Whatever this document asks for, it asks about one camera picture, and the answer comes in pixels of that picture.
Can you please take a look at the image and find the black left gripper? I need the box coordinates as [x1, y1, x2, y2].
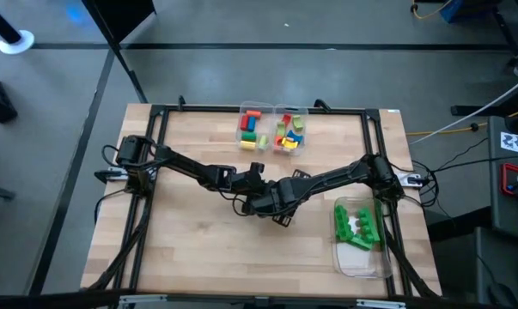
[235, 162, 312, 228]

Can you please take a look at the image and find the large clear plastic container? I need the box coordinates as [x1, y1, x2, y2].
[331, 196, 393, 280]

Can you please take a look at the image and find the grey cabinet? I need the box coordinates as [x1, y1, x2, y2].
[485, 115, 518, 233]

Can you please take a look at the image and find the red and black device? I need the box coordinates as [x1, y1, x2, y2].
[501, 161, 518, 203]

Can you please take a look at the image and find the dark low cabinet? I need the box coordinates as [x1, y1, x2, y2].
[425, 205, 518, 309]

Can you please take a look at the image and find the white printed paper label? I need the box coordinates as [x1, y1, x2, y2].
[500, 131, 518, 156]

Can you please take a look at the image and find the black divider panel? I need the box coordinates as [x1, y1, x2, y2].
[81, 0, 157, 104]

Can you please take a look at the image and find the blue box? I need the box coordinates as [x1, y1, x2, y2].
[438, 0, 466, 23]

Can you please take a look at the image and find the black aluminium table frame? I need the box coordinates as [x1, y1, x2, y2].
[81, 94, 442, 300]

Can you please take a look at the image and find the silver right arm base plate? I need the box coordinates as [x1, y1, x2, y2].
[393, 171, 427, 189]

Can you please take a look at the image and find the silver frame bracket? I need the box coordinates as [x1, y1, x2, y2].
[119, 294, 169, 306]
[356, 299, 408, 309]

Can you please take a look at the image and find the black cable bundle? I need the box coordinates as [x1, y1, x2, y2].
[411, 136, 504, 211]

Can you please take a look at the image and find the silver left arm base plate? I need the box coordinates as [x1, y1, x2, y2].
[94, 167, 133, 184]

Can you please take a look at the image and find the yellow floor cable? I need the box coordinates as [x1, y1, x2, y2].
[421, 106, 518, 136]

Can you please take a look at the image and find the white cable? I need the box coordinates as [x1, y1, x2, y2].
[421, 72, 518, 141]

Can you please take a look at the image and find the black desk leg frame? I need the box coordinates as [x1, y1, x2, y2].
[450, 0, 518, 118]

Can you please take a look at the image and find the black frame crossbar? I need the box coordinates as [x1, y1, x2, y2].
[0, 289, 518, 309]

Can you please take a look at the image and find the orange floor cable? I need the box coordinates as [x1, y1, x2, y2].
[411, 0, 455, 21]

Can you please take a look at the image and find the black post white base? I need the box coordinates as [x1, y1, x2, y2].
[0, 0, 36, 56]

